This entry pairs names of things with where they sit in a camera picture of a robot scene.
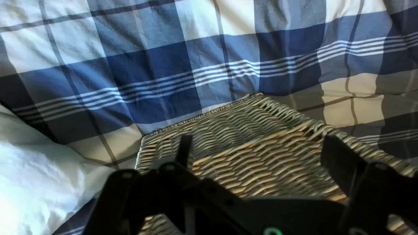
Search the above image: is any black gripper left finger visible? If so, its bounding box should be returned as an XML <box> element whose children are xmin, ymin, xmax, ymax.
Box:
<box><xmin>84</xmin><ymin>134</ymin><xmax>247</xmax><ymax>235</ymax></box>

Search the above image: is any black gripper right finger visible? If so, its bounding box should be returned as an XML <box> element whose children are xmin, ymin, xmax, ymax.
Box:
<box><xmin>320</xmin><ymin>134</ymin><xmax>418</xmax><ymax>235</ymax></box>

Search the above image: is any wicker laundry basket with lid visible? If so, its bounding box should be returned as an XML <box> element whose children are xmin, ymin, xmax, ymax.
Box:
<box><xmin>135</xmin><ymin>92</ymin><xmax>418</xmax><ymax>235</ymax></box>

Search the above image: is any white pillow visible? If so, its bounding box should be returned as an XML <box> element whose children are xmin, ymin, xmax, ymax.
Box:
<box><xmin>0</xmin><ymin>104</ymin><xmax>118</xmax><ymax>235</ymax></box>

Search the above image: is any blue plaid bed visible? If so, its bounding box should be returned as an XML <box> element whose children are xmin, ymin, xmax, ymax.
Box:
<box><xmin>0</xmin><ymin>0</ymin><xmax>418</xmax><ymax>235</ymax></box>

